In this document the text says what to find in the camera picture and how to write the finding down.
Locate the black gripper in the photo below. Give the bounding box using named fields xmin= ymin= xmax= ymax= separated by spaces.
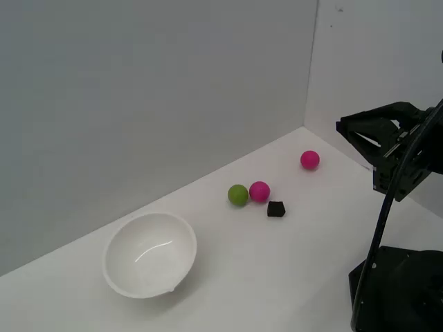
xmin=335 ymin=102 xmax=443 ymax=203

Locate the black cable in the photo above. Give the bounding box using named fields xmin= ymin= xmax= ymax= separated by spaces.
xmin=350 ymin=98 xmax=443 ymax=332

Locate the white bowl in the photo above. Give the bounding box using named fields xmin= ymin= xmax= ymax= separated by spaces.
xmin=102 ymin=212 xmax=198 ymax=299

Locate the green golf ball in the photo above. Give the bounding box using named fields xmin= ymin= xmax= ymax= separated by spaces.
xmin=227 ymin=184 xmax=250 ymax=208

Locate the pink golf ball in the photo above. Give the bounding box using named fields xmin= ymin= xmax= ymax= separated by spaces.
xmin=300 ymin=149 xmax=320 ymax=171
xmin=248 ymin=181 xmax=271 ymax=204

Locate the black foam box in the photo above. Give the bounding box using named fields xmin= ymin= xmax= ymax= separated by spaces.
xmin=266 ymin=200 xmax=287 ymax=219

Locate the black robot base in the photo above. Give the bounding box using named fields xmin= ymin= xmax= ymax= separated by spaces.
xmin=347 ymin=246 xmax=443 ymax=332

